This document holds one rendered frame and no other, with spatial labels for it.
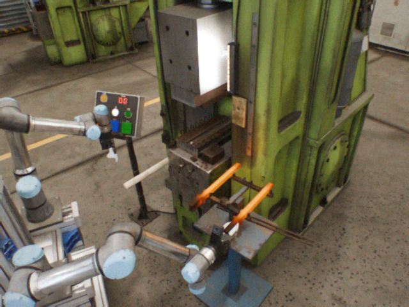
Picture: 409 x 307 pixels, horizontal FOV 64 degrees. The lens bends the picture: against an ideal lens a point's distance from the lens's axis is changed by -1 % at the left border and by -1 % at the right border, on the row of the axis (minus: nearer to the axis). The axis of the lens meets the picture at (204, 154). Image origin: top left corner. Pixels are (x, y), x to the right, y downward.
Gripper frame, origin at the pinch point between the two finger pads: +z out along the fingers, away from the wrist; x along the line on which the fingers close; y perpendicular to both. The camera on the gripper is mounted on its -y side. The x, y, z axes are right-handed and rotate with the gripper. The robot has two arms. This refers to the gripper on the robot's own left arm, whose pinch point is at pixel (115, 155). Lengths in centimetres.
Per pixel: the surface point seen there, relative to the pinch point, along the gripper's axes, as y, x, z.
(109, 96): -7.5, -35.3, -24.2
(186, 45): -46, 21, -69
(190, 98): -46, 21, -39
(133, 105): -20.1, -21.2, -20.8
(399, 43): -530, -219, 72
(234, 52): -64, 38, -67
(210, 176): -49, 39, 6
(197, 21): -49, 29, -82
